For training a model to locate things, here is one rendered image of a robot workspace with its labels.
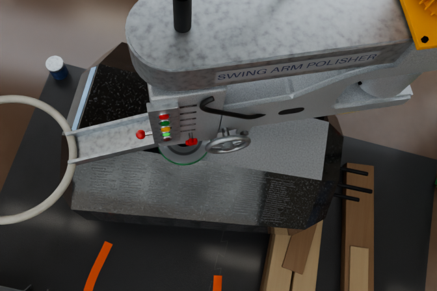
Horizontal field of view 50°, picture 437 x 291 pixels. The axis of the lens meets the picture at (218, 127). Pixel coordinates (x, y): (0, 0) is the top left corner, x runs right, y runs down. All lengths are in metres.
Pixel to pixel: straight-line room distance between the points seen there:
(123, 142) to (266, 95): 0.65
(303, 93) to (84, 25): 2.03
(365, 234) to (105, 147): 1.57
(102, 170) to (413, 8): 1.32
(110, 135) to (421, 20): 1.14
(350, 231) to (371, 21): 1.72
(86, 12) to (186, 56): 2.18
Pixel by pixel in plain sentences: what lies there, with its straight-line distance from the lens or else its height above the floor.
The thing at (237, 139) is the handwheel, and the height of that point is 1.29.
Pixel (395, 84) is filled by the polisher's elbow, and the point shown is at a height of 1.38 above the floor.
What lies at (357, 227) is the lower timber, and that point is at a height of 0.09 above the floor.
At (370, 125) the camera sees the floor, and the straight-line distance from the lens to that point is 3.02.
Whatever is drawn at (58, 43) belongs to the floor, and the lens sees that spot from 3.12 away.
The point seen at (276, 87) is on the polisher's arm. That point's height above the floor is 1.42.
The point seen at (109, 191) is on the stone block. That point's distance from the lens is 2.02.
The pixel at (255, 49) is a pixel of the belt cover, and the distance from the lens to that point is 1.07.
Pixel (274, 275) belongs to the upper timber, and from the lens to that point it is 2.49.
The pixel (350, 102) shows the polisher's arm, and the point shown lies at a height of 1.27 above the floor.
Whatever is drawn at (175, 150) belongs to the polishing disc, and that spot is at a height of 0.87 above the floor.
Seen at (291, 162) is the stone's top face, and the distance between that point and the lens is 1.91.
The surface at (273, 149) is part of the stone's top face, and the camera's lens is 1.91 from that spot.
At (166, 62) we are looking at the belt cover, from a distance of 1.04.
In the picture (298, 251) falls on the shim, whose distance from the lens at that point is 2.51.
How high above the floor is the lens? 2.65
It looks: 71 degrees down
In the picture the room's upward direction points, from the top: 12 degrees clockwise
